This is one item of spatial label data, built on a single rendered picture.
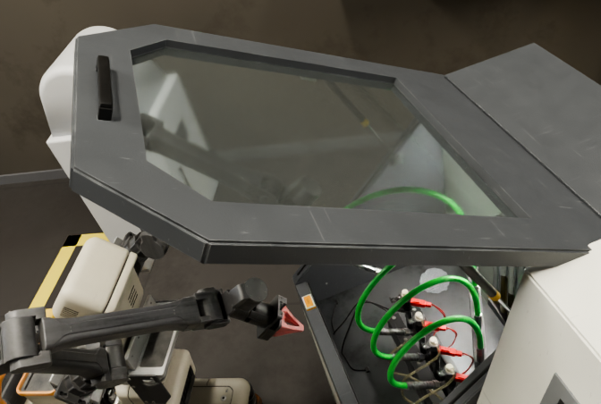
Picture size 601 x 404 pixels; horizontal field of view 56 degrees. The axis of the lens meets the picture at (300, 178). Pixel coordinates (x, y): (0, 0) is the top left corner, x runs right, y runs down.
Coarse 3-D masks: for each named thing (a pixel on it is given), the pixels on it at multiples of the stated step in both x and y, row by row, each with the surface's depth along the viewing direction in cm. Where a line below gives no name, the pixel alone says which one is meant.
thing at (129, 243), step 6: (126, 234) 178; (132, 234) 179; (138, 234) 172; (126, 240) 174; (132, 240) 171; (126, 246) 171; (132, 246) 170; (138, 246) 170; (138, 252) 170; (138, 258) 172; (144, 258) 173
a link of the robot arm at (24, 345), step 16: (16, 320) 103; (32, 320) 106; (0, 336) 104; (16, 336) 102; (32, 336) 104; (0, 352) 103; (16, 352) 101; (32, 352) 102; (64, 352) 121; (80, 352) 127; (96, 352) 132; (0, 368) 103; (48, 368) 117; (64, 368) 121; (80, 368) 125; (96, 368) 130; (112, 368) 135; (96, 384) 132; (112, 384) 138
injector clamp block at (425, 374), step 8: (416, 312) 162; (392, 320) 161; (400, 320) 161; (392, 336) 165; (400, 336) 157; (408, 336) 156; (400, 344) 156; (416, 344) 154; (408, 352) 153; (416, 352) 152; (424, 360) 150; (440, 360) 149; (408, 368) 158; (416, 368) 149; (424, 368) 148; (432, 368) 156; (440, 368) 148; (416, 376) 150; (424, 376) 147; (432, 376) 146; (424, 392) 147; (440, 392) 143; (424, 400) 152; (432, 400) 141; (440, 400) 141
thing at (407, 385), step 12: (432, 324) 119; (420, 336) 119; (480, 336) 126; (408, 348) 120; (480, 348) 129; (396, 360) 122; (480, 360) 132; (396, 384) 128; (408, 384) 130; (420, 384) 131; (432, 384) 133
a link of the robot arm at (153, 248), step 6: (144, 234) 163; (144, 240) 164; (150, 240) 164; (156, 240) 164; (144, 246) 166; (150, 246) 165; (156, 246) 165; (162, 246) 165; (144, 252) 167; (150, 252) 167; (156, 252) 166; (162, 252) 166; (156, 258) 168
